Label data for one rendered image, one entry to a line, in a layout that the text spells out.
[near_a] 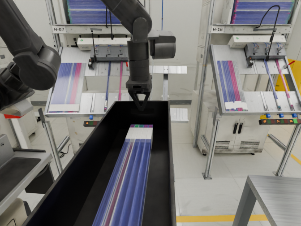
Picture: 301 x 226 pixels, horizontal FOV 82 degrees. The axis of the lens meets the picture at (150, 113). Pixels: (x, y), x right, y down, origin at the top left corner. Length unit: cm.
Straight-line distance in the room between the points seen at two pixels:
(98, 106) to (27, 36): 108
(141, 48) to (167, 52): 7
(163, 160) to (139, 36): 30
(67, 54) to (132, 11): 151
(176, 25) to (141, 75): 283
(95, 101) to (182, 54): 217
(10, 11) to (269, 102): 172
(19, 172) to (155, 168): 30
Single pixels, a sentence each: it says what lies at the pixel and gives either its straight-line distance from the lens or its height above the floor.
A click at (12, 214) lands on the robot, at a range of 65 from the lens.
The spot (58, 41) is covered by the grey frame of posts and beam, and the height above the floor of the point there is 124.
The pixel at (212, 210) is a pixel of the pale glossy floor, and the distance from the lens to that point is 171.
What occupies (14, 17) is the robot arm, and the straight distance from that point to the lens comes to 49.
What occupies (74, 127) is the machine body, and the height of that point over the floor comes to 43.
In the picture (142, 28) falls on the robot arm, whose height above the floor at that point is 133.
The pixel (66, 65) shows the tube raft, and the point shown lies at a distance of 182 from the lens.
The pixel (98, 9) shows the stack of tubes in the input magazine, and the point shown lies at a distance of 180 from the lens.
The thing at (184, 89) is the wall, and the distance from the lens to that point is 348.
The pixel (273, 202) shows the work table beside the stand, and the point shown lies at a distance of 78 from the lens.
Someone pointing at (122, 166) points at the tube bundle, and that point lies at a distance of 39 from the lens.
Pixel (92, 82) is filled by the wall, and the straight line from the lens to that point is 351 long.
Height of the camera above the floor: 132
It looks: 25 degrees down
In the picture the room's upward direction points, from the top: straight up
